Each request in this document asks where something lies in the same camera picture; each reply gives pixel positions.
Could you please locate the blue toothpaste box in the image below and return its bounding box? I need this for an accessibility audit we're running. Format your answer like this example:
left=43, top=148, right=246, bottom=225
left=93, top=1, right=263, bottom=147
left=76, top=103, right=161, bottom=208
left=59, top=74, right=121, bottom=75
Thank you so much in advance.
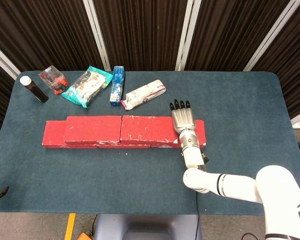
left=109, top=65, right=126, bottom=108

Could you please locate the teal snack packet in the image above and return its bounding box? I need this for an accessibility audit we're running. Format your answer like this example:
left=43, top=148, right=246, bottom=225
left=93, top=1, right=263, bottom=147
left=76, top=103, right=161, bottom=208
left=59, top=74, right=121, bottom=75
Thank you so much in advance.
left=61, top=65, right=114, bottom=109

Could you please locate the red brick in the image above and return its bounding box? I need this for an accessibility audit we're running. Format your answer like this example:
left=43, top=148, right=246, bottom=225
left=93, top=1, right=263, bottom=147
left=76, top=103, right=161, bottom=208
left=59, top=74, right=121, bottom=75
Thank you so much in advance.
left=63, top=115, right=123, bottom=146
left=150, top=119, right=207, bottom=148
left=119, top=114, right=181, bottom=145
left=96, top=141, right=152, bottom=149
left=41, top=120, right=99, bottom=149

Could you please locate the clear plastic box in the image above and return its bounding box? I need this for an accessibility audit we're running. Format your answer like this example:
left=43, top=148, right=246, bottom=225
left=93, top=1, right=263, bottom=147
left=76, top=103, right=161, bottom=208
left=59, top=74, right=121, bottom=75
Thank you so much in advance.
left=37, top=65, right=68, bottom=96

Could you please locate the brown bottle white cap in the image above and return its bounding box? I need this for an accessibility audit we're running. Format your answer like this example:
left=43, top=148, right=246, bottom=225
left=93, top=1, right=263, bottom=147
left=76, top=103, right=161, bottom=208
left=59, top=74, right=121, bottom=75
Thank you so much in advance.
left=19, top=75, right=50, bottom=104

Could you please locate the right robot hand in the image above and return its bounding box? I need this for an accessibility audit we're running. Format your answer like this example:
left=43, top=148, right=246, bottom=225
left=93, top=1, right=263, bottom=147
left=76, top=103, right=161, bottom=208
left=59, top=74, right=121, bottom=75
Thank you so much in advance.
left=168, top=98, right=197, bottom=133

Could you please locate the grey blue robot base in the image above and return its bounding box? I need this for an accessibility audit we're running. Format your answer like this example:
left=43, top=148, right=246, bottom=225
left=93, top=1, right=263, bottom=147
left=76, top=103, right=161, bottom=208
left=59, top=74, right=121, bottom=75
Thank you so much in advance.
left=93, top=214, right=202, bottom=240

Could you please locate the white pink printed packet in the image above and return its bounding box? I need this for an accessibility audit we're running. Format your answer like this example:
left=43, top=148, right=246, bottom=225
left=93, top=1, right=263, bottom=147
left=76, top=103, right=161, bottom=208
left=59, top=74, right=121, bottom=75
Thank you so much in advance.
left=120, top=79, right=167, bottom=111

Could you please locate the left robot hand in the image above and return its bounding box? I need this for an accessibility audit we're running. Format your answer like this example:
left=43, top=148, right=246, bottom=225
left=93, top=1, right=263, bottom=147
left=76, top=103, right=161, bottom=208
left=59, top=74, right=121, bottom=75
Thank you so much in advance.
left=0, top=185, right=10, bottom=203

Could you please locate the yellow floor tape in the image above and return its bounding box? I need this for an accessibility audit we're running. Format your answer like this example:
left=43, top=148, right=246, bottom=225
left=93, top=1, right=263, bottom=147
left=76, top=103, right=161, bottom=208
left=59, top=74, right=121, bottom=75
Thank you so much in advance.
left=64, top=213, right=77, bottom=240

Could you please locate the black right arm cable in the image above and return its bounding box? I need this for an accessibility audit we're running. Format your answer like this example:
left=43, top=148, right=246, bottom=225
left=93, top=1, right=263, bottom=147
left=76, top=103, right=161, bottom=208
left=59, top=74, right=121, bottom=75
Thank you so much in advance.
left=195, top=192, right=200, bottom=240

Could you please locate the black floor cable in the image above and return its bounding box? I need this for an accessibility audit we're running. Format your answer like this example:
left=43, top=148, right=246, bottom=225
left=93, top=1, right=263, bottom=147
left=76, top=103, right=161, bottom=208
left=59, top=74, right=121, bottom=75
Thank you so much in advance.
left=240, top=232, right=260, bottom=240
left=89, top=214, right=99, bottom=237

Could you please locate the blue felt table cover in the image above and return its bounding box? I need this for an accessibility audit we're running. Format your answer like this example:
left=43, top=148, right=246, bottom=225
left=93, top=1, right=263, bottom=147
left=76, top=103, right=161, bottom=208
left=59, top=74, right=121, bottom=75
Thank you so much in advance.
left=0, top=70, right=300, bottom=217

